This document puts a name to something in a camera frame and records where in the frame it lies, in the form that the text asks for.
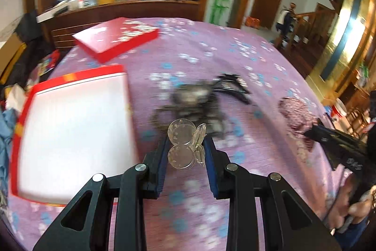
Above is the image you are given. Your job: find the purple floral bedspread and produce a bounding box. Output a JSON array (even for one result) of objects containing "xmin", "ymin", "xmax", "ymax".
[{"xmin": 5, "ymin": 16, "xmax": 353, "ymax": 251}]

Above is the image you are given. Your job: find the red open gift box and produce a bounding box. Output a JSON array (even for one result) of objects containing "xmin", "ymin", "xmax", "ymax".
[{"xmin": 9, "ymin": 64, "xmax": 139, "ymax": 205}]

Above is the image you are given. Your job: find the red gift box lid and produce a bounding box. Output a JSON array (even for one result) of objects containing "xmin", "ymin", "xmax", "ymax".
[{"xmin": 73, "ymin": 17, "xmax": 159, "ymax": 64}]

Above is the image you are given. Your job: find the wooden stair railing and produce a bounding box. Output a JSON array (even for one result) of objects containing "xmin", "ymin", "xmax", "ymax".
[{"xmin": 272, "ymin": 3, "xmax": 338, "ymax": 53}]

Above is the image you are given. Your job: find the clear flower hair clip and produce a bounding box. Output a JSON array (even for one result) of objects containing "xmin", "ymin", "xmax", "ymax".
[{"xmin": 168, "ymin": 119, "xmax": 207, "ymax": 170}]

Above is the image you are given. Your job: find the black rhinestone hair claw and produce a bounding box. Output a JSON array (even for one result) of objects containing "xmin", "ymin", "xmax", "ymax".
[{"xmin": 211, "ymin": 73, "xmax": 251, "ymax": 105}]

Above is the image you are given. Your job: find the wooden dresser counter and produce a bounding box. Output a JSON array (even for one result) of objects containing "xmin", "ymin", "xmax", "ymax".
[{"xmin": 40, "ymin": 0, "xmax": 204, "ymax": 48}]

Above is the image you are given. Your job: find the red plaid fabric scrunchie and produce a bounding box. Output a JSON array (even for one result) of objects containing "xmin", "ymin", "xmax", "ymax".
[{"xmin": 278, "ymin": 97, "xmax": 317, "ymax": 152}]

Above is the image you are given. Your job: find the person right hand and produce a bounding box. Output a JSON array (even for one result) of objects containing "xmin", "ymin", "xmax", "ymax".
[{"xmin": 321, "ymin": 169, "xmax": 375, "ymax": 235}]

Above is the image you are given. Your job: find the blue denim clothing pile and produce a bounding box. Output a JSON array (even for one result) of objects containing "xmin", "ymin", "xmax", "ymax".
[{"xmin": 0, "ymin": 108, "xmax": 17, "ymax": 205}]

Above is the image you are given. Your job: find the brown organza scrunchie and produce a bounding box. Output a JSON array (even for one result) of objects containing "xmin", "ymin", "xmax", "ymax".
[{"xmin": 150, "ymin": 80, "xmax": 226, "ymax": 139}]

